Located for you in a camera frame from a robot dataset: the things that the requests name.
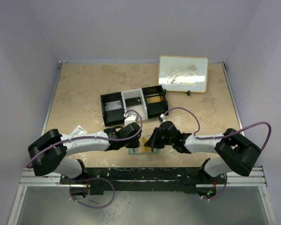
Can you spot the aluminium frame rail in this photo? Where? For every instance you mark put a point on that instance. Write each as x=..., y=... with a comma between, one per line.
x=255, y=179

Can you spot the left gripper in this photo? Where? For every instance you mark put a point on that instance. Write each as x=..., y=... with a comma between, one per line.
x=135, y=144

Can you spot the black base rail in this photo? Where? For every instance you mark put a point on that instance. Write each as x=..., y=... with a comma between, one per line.
x=189, y=180

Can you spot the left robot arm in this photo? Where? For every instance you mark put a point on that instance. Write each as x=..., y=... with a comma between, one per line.
x=48, y=154

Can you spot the green card holder wallet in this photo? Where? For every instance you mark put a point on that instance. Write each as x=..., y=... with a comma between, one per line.
x=142, y=150

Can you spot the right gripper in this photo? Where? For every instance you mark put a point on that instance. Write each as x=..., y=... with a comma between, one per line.
x=152, y=141

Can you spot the white board wooden frame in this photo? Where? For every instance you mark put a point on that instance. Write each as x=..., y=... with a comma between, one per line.
x=183, y=74

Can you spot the gold card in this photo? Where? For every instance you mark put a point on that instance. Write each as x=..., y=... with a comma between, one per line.
x=153, y=99

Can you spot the black white sorting tray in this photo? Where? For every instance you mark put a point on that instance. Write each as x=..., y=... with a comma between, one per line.
x=145, y=110

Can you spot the silver VIP card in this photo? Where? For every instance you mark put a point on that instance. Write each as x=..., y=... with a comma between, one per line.
x=114, y=105

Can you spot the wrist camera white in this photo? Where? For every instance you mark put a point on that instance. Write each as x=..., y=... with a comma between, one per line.
x=162, y=118
x=128, y=119

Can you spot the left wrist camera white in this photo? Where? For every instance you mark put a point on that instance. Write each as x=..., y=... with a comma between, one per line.
x=128, y=119

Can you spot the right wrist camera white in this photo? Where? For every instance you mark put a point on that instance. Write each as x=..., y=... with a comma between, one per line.
x=162, y=118

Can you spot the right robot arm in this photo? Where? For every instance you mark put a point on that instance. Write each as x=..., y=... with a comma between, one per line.
x=236, y=153

